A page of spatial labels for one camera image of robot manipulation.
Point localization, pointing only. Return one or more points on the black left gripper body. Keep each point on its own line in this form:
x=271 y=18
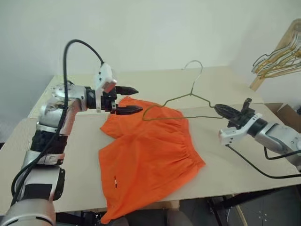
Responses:
x=108 y=99

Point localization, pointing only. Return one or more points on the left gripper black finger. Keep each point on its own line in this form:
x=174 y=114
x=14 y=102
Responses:
x=127 y=91
x=128 y=110

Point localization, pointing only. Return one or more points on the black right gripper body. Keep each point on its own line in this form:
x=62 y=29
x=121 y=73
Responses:
x=242 y=117

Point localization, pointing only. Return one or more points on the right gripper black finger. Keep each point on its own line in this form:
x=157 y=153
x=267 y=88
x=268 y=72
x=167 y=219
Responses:
x=227 y=108
x=228 y=115

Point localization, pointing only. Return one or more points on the orange shorts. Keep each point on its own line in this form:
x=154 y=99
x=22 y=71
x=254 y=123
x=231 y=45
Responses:
x=145 y=153

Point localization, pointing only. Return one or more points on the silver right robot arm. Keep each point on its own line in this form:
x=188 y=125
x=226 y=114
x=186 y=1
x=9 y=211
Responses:
x=277 y=136

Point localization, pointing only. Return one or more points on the wooden clothes rack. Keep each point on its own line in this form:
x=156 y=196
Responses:
x=258 y=81

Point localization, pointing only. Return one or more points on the brown cardboard box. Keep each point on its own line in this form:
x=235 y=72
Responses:
x=289 y=117

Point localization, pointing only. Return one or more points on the thin wooden stick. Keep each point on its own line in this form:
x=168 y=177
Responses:
x=241 y=216

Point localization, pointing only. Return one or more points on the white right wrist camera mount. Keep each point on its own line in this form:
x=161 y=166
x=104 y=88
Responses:
x=232 y=135

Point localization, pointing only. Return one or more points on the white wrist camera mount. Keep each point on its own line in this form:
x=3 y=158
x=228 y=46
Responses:
x=232 y=135
x=103 y=73

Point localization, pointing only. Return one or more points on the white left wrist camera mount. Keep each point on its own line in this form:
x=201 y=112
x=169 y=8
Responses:
x=103 y=73

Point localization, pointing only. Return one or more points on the black table frame beam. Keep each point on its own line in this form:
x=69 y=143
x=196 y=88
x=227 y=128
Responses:
x=258 y=195

